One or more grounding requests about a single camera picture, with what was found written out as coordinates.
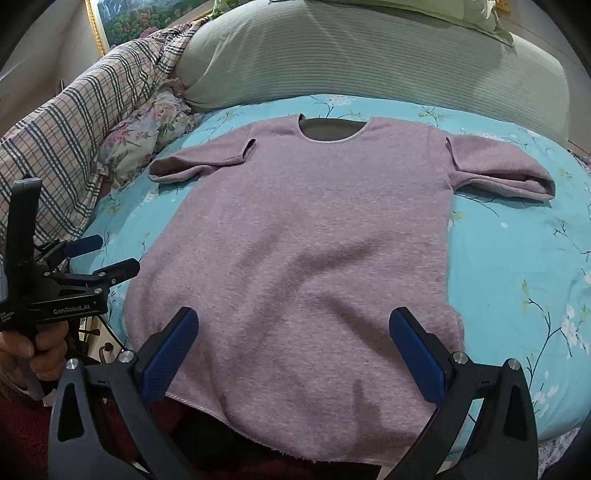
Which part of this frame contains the blue floral bedsheet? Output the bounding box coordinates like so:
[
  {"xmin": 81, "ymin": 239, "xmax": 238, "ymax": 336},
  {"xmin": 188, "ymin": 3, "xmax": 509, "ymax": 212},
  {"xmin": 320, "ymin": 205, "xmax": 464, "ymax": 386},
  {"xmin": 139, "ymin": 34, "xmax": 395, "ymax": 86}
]
[{"xmin": 69, "ymin": 93, "xmax": 591, "ymax": 444}]

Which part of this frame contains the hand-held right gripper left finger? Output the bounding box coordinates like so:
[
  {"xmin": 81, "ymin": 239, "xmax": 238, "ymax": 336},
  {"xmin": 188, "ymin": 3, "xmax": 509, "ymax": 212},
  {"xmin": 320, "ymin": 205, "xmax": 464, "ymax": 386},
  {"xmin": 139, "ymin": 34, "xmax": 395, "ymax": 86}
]
[{"xmin": 48, "ymin": 306, "xmax": 200, "ymax": 480}]

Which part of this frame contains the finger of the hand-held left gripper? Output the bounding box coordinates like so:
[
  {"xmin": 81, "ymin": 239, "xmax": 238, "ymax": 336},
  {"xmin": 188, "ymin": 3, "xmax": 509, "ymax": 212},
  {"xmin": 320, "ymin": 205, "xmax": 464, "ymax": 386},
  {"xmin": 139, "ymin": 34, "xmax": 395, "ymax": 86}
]
[
  {"xmin": 69, "ymin": 258, "xmax": 140, "ymax": 296},
  {"xmin": 33, "ymin": 234, "xmax": 105, "ymax": 269}
]

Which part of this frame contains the person's dark red clothing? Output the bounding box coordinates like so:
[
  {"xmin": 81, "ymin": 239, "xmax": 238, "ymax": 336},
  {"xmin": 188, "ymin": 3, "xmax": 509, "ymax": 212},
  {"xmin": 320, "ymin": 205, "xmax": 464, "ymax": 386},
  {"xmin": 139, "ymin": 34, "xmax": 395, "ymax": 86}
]
[{"xmin": 0, "ymin": 383, "xmax": 384, "ymax": 480}]

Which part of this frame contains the green striped pillow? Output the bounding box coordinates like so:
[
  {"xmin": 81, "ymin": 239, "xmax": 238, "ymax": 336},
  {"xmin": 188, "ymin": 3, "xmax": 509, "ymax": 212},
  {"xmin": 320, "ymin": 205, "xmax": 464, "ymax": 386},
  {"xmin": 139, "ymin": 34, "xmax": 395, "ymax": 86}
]
[{"xmin": 173, "ymin": 0, "xmax": 571, "ymax": 146}]

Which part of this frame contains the pink fuzzy towel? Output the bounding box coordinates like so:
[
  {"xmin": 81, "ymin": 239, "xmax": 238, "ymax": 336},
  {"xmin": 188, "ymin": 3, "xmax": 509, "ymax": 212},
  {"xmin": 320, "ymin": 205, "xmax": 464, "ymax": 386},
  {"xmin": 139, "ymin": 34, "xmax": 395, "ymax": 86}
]
[{"xmin": 124, "ymin": 114, "xmax": 556, "ymax": 463}]

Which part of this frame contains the plaid blanket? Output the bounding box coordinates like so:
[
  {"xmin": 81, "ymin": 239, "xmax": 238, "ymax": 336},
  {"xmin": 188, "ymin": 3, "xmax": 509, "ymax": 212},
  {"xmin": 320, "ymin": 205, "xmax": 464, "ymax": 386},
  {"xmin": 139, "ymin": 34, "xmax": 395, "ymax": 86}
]
[{"xmin": 0, "ymin": 21, "xmax": 206, "ymax": 245}]

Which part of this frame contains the gold framed landscape painting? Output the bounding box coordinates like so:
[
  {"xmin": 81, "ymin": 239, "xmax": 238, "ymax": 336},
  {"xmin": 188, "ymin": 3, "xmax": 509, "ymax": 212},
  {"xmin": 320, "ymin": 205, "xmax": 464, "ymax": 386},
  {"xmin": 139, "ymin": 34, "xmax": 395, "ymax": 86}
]
[{"xmin": 84, "ymin": 0, "xmax": 232, "ymax": 58}]

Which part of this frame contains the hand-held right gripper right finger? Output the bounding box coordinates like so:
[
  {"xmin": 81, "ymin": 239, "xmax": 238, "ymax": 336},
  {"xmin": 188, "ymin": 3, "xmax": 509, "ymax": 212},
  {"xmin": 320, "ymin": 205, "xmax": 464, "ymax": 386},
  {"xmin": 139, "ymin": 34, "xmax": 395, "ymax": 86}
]
[{"xmin": 389, "ymin": 306, "xmax": 540, "ymax": 480}]

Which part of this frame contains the pink floral quilt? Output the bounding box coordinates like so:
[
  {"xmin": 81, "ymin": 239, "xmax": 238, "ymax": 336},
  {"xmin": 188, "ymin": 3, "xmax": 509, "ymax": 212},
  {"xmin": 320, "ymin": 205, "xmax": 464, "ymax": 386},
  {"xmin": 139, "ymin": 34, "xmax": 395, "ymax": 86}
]
[{"xmin": 98, "ymin": 90, "xmax": 204, "ymax": 185}]

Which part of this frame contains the person's left hand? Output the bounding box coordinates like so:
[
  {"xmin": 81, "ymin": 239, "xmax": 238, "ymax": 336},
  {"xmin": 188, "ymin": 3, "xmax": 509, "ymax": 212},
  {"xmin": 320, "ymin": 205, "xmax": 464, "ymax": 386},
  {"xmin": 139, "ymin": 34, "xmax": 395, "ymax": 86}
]
[{"xmin": 0, "ymin": 318, "xmax": 70, "ymax": 385}]

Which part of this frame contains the black cable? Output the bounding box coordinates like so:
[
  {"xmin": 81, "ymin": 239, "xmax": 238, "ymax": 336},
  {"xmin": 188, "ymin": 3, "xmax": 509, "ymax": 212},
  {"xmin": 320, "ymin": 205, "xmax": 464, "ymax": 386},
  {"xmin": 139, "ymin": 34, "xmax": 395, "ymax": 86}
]
[{"xmin": 78, "ymin": 314, "xmax": 134, "ymax": 357}]

